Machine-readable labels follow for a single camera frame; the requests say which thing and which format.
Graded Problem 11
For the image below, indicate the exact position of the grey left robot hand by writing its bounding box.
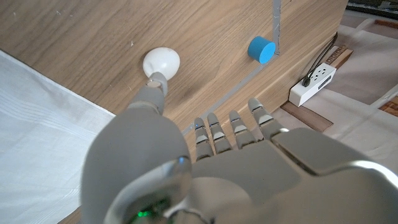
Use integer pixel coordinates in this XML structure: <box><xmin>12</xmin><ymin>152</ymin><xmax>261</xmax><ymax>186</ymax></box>
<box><xmin>80</xmin><ymin>72</ymin><xmax>398</xmax><ymax>224</ymax></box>

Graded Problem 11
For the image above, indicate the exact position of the small white cup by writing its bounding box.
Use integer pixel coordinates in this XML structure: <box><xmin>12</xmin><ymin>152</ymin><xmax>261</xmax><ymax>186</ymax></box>
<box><xmin>142</xmin><ymin>47</ymin><xmax>181</xmax><ymax>81</ymax></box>

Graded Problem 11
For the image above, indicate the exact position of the white cloth napkin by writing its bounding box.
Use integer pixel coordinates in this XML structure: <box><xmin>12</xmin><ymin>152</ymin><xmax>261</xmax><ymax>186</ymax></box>
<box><xmin>0</xmin><ymin>49</ymin><xmax>116</xmax><ymax>224</ymax></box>

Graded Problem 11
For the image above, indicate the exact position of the white box on table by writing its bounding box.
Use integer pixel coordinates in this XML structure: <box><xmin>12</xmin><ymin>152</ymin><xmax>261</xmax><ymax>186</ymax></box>
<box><xmin>288</xmin><ymin>62</ymin><xmax>337</xmax><ymax>108</ymax></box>

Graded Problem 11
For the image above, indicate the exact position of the blue cylinder block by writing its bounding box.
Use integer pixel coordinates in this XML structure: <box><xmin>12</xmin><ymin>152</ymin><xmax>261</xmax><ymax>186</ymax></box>
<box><xmin>247</xmin><ymin>35</ymin><xmax>277</xmax><ymax>65</ymax></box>

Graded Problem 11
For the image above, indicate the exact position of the black power strip cable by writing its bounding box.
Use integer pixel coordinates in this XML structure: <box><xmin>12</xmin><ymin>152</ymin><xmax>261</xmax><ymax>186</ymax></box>
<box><xmin>301</xmin><ymin>32</ymin><xmax>339</xmax><ymax>88</ymax></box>

